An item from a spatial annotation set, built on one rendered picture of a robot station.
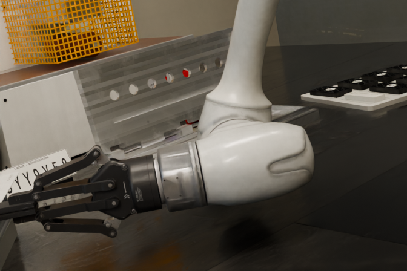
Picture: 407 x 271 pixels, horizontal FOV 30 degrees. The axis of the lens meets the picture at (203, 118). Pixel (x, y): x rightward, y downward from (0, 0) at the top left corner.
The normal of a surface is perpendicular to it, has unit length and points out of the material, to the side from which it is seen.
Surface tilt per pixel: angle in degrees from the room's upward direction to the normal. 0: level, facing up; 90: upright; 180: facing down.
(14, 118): 90
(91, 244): 0
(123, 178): 90
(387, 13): 90
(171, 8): 90
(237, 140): 31
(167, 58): 80
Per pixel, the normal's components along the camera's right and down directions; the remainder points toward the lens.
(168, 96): 0.62, -0.13
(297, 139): 0.24, -0.52
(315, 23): -0.73, 0.27
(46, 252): -0.18, -0.96
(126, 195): 0.07, 0.20
